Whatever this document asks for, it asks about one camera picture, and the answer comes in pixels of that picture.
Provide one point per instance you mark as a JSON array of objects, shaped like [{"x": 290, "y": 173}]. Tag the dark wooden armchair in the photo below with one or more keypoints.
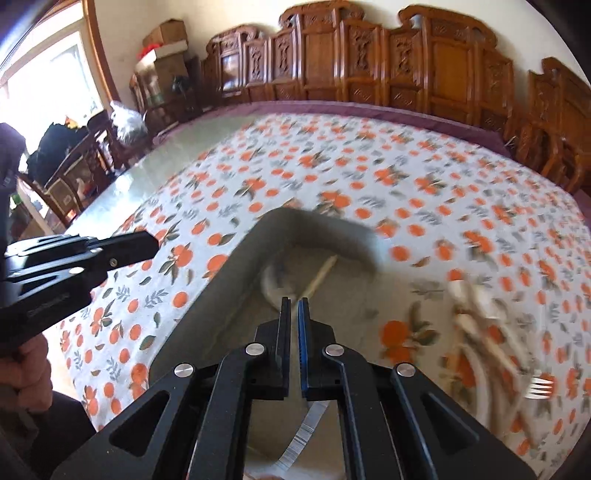
[{"x": 78, "y": 180}]

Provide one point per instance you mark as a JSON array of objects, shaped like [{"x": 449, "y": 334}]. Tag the wooden chopstick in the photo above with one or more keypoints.
[
  {"x": 321, "y": 277},
  {"x": 489, "y": 344}
]

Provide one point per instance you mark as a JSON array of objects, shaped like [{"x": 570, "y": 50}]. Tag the white plastic spoon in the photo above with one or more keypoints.
[
  {"x": 485, "y": 392},
  {"x": 475, "y": 297}
]

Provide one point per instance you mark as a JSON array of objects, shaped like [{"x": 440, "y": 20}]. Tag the wooden glass cabinet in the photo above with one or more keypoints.
[{"x": 161, "y": 92}]

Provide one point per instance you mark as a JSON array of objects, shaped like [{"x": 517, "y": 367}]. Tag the clear plastic bag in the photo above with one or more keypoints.
[{"x": 127, "y": 120}]

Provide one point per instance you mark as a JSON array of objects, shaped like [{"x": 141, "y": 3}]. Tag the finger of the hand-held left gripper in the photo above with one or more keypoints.
[
  {"x": 55, "y": 277},
  {"x": 129, "y": 242}
]

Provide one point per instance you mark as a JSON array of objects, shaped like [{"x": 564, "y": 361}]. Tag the white cardboard box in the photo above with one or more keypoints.
[{"x": 168, "y": 57}]

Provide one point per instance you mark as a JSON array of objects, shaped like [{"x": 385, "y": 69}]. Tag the wooden window frame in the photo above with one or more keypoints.
[{"x": 102, "y": 55}]

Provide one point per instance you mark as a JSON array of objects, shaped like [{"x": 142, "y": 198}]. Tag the black bag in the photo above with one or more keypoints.
[{"x": 55, "y": 147}]

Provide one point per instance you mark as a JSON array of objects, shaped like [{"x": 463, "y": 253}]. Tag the bright window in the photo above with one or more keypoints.
[{"x": 51, "y": 83}]

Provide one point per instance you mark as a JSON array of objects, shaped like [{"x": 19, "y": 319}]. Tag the orange print tablecloth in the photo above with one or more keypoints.
[{"x": 323, "y": 161}]

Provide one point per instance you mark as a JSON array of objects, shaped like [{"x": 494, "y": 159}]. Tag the person's left hand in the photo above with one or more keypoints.
[{"x": 25, "y": 369}]

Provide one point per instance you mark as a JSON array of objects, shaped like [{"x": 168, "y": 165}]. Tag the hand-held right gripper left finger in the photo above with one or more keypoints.
[{"x": 285, "y": 332}]

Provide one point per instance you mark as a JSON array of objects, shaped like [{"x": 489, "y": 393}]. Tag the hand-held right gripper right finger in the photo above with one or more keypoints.
[{"x": 303, "y": 332}]

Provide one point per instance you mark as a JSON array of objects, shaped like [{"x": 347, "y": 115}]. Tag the brown cardboard box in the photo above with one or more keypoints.
[{"x": 166, "y": 32}]

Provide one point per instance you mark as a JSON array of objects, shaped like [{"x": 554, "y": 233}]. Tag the clear plastic fork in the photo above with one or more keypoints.
[{"x": 540, "y": 388}]

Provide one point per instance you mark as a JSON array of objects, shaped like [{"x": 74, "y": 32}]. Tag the grey utensil tray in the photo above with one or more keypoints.
[{"x": 221, "y": 300}]

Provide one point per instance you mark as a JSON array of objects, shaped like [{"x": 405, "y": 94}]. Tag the carved wooden chair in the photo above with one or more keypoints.
[
  {"x": 323, "y": 50},
  {"x": 238, "y": 64},
  {"x": 558, "y": 120},
  {"x": 448, "y": 64}
]

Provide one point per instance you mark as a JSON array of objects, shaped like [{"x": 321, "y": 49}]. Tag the person's dark clothing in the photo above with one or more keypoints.
[{"x": 60, "y": 415}]

